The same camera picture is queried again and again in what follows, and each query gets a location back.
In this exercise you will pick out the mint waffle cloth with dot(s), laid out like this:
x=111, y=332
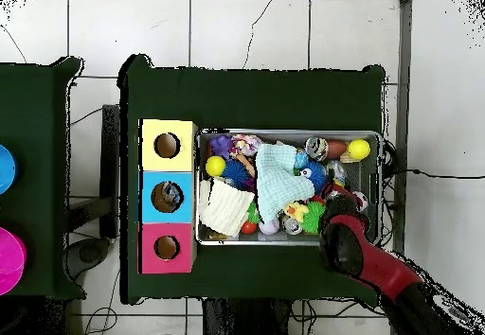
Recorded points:
x=280, y=179

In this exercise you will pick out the cream waffle cloth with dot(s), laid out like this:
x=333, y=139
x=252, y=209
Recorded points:
x=227, y=210

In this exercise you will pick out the yellow plastic ball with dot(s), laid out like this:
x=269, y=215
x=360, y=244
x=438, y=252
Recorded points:
x=215, y=165
x=358, y=149

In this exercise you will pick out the dark green table cloth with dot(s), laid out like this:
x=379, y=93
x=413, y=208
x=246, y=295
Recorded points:
x=38, y=104
x=246, y=100

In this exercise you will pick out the silver mesh bin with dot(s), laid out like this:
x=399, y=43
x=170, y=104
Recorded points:
x=288, y=240

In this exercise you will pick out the blue round bowl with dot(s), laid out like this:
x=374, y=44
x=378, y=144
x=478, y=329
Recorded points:
x=7, y=170

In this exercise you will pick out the blue spiky ball with eyes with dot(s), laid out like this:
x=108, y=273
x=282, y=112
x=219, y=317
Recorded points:
x=316, y=174

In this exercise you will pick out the purple plastic toy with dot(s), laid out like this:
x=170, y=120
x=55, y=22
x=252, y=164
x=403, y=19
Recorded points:
x=221, y=145

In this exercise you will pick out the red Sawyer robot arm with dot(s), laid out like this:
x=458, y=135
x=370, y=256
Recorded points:
x=379, y=270

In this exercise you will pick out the brown toy football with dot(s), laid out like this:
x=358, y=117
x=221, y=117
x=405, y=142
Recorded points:
x=337, y=148

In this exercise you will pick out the wooden box with three holes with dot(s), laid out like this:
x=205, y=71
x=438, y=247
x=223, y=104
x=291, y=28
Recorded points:
x=147, y=236

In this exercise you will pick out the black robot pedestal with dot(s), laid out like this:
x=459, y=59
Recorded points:
x=242, y=320

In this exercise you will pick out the grey rounded floor base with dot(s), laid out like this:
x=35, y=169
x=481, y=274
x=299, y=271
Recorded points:
x=89, y=253

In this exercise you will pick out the grey metal post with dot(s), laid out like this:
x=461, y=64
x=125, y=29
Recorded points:
x=403, y=66

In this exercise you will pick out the magenta round bowl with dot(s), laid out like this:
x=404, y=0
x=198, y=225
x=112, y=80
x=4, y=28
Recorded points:
x=9, y=261

